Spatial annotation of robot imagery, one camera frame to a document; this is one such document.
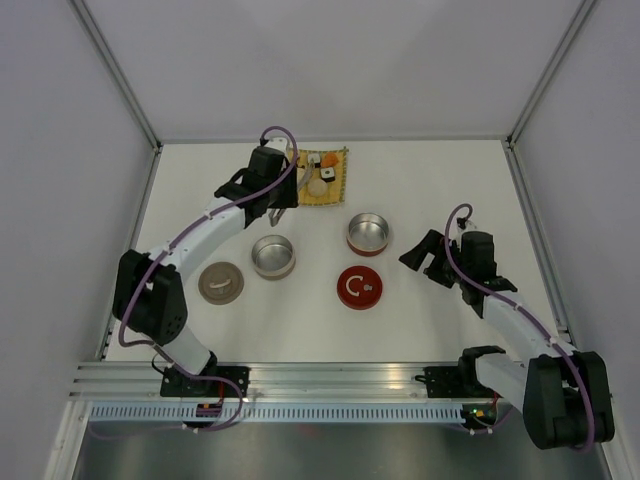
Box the white bun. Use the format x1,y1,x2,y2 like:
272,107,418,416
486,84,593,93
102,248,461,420
307,178,328,198

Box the beige lunch box lid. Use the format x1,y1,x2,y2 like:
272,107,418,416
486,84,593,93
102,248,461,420
198,262,244,305

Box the right aluminium frame post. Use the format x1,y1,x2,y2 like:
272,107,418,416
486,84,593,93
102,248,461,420
505,0,599,149

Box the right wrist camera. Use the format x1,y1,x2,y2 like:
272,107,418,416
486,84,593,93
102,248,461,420
456,217,478,234

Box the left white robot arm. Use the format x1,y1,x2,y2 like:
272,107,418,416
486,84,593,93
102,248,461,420
112,139,298,396

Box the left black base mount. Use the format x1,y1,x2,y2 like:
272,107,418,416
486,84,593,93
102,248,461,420
160,365,250,399

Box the yellow bamboo mat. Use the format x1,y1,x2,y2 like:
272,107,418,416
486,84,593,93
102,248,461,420
297,147,349,207

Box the beige lunch box container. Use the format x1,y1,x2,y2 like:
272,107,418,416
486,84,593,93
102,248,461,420
251,235,296,280

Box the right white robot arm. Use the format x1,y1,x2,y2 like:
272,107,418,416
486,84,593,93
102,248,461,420
399,227,615,450

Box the orange carrot piece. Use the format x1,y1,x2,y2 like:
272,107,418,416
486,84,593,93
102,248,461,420
321,152,340,169

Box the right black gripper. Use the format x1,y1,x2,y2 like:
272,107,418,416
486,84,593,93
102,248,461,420
398,228,469,288

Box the aluminium frame post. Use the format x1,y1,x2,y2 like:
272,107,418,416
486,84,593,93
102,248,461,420
505,0,599,149
68,0,162,153

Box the white slotted cable duct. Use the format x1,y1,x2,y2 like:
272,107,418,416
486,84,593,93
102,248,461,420
89,402,464,424

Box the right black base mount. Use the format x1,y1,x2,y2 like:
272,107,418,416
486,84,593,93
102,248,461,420
413,366,471,399

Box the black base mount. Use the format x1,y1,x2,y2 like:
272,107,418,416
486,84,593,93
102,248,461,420
413,366,471,399
160,365,250,399

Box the aluminium front rail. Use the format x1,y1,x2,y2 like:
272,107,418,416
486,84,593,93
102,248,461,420
68,360,492,403

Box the red lunch box lid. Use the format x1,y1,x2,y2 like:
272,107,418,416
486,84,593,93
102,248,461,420
336,265,383,311

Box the sushi roll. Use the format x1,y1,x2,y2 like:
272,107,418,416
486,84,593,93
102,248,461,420
308,153,321,168
320,167,336,183

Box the red lunch box container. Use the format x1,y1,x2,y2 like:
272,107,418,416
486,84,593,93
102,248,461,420
346,212,390,257

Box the left aluminium frame post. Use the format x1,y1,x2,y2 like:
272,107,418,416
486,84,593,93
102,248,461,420
68,0,162,153

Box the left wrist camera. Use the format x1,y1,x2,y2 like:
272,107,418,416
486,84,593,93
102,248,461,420
266,136,291,152

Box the metal tongs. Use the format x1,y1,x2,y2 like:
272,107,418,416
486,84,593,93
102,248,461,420
268,160,315,227

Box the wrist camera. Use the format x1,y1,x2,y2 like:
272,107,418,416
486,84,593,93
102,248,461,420
456,217,478,234
266,136,291,152

